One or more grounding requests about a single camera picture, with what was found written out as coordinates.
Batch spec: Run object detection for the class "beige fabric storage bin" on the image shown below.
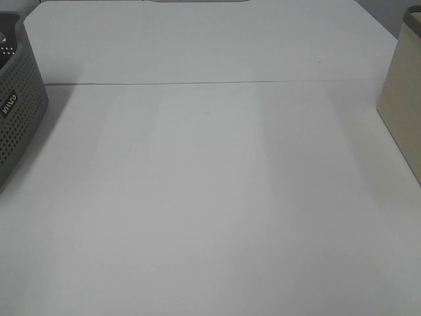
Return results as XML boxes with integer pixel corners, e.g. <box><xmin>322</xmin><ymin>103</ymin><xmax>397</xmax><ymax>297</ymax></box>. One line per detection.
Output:
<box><xmin>377</xmin><ymin>5</ymin><xmax>420</xmax><ymax>181</ymax></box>

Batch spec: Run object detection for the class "grey perforated plastic basket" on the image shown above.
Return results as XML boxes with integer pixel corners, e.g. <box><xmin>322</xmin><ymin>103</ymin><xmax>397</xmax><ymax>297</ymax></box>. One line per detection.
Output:
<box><xmin>1</xmin><ymin>11</ymin><xmax>49</xmax><ymax>185</ymax></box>

